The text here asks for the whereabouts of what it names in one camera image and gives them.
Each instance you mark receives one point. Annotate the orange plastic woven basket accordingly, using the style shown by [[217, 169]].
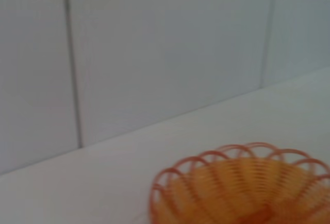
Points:
[[245, 188]]

